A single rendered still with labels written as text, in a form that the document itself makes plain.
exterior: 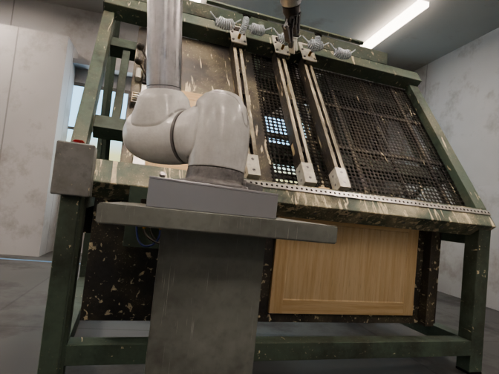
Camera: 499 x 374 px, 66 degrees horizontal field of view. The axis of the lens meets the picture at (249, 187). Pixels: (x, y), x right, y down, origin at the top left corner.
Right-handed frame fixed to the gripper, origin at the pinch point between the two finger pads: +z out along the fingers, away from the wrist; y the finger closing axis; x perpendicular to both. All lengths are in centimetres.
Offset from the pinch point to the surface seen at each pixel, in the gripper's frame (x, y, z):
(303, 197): -31, -48, 42
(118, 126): 53, -71, 12
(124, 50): 96, -25, 13
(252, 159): -5, -48, 29
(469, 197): -98, 26, 91
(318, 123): -10, 7, 52
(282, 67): 29, 34, 45
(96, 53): 87, -46, -2
